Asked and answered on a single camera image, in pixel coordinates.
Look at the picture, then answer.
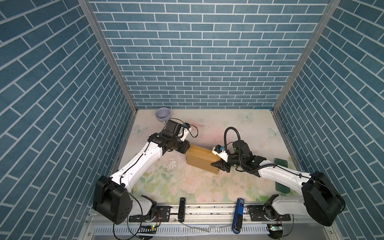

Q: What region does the brown cardboard paper box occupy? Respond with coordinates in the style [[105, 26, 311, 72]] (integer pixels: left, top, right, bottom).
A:
[[185, 145, 221, 174]]

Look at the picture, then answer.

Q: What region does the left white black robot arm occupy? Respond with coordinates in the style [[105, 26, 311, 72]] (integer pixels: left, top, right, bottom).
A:
[[93, 120, 191, 225]]

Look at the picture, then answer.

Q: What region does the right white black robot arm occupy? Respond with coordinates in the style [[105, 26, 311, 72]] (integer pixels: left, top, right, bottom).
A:
[[212, 136, 346, 227]]

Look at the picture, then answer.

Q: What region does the lavender ceramic cup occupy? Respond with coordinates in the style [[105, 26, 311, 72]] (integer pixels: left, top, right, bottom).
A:
[[155, 107, 172, 124]]

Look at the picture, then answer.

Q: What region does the dark green phone case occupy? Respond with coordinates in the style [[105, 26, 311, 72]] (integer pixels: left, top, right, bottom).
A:
[[275, 158, 291, 194]]

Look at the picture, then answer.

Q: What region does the blue black stapler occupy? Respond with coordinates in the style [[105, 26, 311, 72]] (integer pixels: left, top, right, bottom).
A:
[[232, 198, 245, 234]]

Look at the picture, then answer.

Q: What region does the black marker pen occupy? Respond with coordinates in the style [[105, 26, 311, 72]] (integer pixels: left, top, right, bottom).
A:
[[178, 197, 186, 223]]

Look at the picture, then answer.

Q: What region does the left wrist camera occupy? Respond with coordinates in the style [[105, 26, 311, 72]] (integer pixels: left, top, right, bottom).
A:
[[181, 123, 191, 142]]

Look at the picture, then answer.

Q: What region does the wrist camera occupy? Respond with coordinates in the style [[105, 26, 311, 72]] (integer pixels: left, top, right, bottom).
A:
[[212, 145, 229, 162], [181, 123, 191, 142]]

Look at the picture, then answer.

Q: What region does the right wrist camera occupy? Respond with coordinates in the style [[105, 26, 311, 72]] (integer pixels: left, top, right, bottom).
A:
[[212, 145, 229, 162]]

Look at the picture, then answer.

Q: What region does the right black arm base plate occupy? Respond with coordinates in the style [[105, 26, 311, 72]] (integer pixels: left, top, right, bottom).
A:
[[247, 205, 292, 222]]

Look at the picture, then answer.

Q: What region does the aluminium front rail frame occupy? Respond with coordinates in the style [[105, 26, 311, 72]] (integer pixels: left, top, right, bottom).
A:
[[79, 203, 342, 240]]

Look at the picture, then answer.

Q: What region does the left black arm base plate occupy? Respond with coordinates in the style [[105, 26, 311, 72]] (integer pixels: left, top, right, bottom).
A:
[[129, 206, 171, 223]]

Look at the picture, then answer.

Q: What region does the left aluminium corner post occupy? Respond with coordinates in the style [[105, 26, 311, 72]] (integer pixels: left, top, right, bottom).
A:
[[78, 0, 138, 114]]

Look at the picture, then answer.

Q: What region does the aluminium corner post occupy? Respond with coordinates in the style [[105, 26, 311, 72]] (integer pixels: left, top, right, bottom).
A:
[[78, 0, 138, 114], [272, 0, 341, 115]]

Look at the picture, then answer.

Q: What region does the right aluminium corner post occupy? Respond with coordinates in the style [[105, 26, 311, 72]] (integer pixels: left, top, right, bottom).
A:
[[272, 0, 341, 115]]

